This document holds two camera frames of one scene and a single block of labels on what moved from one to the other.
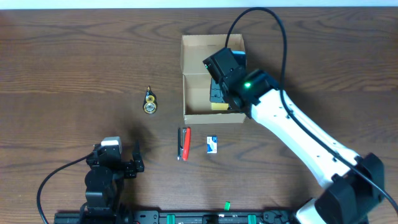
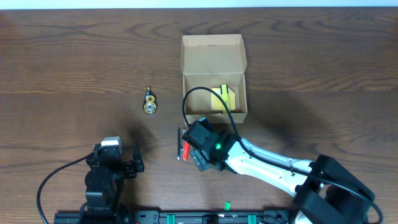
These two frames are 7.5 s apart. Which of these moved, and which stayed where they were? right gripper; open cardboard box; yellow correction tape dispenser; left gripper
Moved: right gripper
Stayed: open cardboard box; yellow correction tape dispenser; left gripper
